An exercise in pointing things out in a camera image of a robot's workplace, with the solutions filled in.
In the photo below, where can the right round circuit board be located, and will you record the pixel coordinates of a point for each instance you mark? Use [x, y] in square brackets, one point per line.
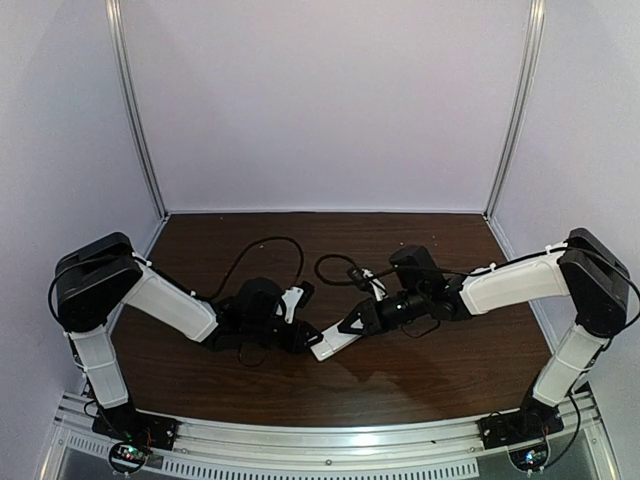
[531, 458]

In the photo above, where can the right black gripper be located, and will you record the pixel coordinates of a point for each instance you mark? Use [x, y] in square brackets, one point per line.
[369, 313]

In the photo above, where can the round circuit board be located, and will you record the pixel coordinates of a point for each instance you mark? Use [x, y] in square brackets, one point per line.
[126, 458]
[531, 458]

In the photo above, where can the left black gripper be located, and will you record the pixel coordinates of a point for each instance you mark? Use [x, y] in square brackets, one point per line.
[294, 343]

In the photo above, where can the left aluminium frame post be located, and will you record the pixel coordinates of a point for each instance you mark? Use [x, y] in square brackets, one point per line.
[114, 13]

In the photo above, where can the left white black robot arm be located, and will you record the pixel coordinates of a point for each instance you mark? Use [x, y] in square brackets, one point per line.
[92, 281]

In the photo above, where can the white remote control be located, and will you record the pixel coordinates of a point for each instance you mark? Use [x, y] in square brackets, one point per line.
[333, 341]

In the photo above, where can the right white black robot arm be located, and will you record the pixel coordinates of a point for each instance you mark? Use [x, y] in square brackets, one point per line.
[580, 268]

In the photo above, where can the curved aluminium front rail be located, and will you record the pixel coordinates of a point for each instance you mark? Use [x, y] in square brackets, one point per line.
[449, 449]

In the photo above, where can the aluminium frame post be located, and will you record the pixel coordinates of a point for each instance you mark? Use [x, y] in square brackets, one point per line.
[529, 62]
[114, 13]

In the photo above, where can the left round circuit board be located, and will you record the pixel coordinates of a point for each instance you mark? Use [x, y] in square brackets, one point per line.
[126, 458]

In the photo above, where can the right aluminium frame post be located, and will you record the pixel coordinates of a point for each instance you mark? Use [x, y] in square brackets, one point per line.
[529, 62]

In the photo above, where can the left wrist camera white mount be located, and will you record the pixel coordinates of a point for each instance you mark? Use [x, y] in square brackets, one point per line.
[295, 297]

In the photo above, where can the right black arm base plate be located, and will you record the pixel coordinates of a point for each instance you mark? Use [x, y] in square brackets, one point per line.
[507, 429]

